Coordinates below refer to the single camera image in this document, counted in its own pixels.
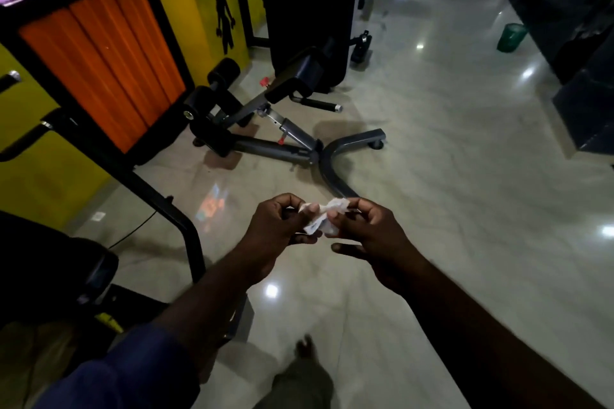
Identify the black seat pad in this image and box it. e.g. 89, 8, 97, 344
0, 212, 120, 323

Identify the person's right forearm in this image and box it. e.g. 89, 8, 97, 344
398, 255, 605, 409

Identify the person's left forearm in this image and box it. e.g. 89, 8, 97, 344
153, 250, 269, 376

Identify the person's right hand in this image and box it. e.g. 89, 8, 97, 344
326, 197, 427, 293

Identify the white cleaning wipe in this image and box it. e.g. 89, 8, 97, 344
298, 197, 351, 236

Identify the black figure wall decal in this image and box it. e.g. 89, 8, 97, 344
210, 0, 237, 55

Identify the person's blue shirt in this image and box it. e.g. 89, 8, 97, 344
33, 322, 200, 409

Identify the green waste bin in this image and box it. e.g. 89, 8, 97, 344
496, 22, 528, 54

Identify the orange curtain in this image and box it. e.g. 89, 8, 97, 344
19, 0, 188, 155

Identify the black seated gym machine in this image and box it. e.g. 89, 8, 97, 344
0, 70, 250, 376

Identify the black roman chair bench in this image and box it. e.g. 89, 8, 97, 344
182, 29, 387, 199

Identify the person's left hand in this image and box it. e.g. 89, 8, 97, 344
239, 192, 324, 281

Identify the thin black cable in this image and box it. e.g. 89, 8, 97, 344
107, 211, 160, 251

